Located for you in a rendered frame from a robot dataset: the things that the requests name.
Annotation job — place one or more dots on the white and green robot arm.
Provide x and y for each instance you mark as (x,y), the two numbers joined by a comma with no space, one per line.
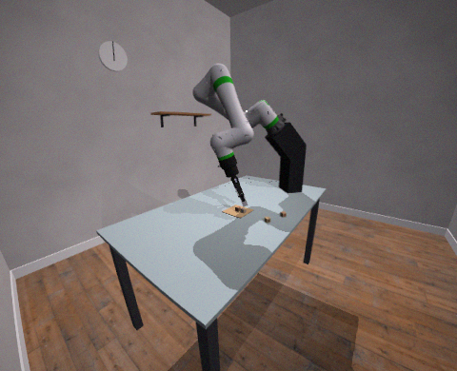
(218,81)

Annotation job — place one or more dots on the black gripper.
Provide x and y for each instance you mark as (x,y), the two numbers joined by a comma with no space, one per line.
(232,172)

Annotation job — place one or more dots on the tan square mat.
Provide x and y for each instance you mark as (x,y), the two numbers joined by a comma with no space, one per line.
(231,211)

